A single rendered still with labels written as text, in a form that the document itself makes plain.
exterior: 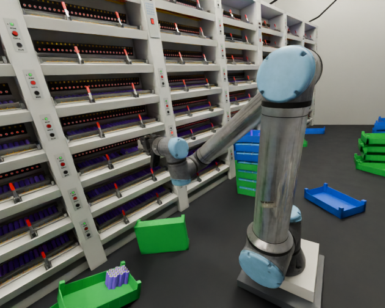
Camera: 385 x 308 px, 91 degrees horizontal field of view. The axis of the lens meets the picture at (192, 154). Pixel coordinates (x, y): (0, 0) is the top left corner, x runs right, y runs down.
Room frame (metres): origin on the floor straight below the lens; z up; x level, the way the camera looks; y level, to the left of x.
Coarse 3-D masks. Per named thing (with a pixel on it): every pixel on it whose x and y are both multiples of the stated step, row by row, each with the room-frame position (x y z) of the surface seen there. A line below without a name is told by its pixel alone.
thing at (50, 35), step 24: (72, 0) 1.29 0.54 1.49; (96, 0) 1.38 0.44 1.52; (192, 0) 1.94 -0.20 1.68; (192, 24) 1.92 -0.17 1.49; (0, 48) 1.03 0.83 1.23; (168, 48) 1.71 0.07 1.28; (192, 48) 1.89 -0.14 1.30; (168, 72) 1.68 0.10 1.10; (192, 72) 1.86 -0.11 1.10; (48, 168) 1.04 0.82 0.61
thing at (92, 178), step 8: (128, 144) 1.34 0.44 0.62; (96, 152) 1.19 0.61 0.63; (104, 152) 1.22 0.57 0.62; (120, 160) 1.18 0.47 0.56; (128, 160) 1.18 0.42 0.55; (136, 160) 1.19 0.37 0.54; (144, 160) 1.21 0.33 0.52; (104, 168) 1.08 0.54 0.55; (120, 168) 1.10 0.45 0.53; (128, 168) 1.14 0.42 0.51; (80, 176) 1.00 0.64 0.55; (88, 176) 1.00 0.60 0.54; (96, 176) 1.01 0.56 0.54; (104, 176) 1.04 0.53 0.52; (112, 176) 1.07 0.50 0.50; (88, 184) 0.98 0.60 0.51
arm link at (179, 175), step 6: (180, 162) 0.76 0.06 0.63; (186, 162) 0.79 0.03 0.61; (192, 162) 0.83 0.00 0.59; (168, 168) 0.79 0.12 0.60; (174, 168) 0.76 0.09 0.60; (180, 168) 0.76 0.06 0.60; (186, 168) 0.78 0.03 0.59; (192, 168) 0.81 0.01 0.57; (174, 174) 0.76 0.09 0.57; (180, 174) 0.76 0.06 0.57; (186, 174) 0.77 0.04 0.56; (192, 174) 0.81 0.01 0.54; (174, 180) 0.77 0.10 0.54; (180, 180) 0.76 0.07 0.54; (186, 180) 0.77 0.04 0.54
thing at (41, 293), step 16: (224, 176) 1.81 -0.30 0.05; (192, 192) 1.55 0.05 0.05; (176, 208) 1.37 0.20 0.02; (112, 240) 1.07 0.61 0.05; (128, 240) 1.09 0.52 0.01; (64, 272) 0.86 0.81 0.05; (80, 272) 0.89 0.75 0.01; (32, 288) 0.78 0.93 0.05; (48, 288) 0.79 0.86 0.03; (16, 304) 0.71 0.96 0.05
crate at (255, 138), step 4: (252, 132) 1.60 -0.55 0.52; (256, 132) 1.58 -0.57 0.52; (244, 136) 1.45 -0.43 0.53; (248, 136) 1.43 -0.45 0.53; (252, 136) 1.40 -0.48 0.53; (256, 136) 1.39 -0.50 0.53; (240, 140) 1.47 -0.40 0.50; (244, 140) 1.45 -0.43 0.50; (248, 140) 1.43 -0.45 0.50; (252, 140) 1.41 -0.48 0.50; (256, 140) 1.39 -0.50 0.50
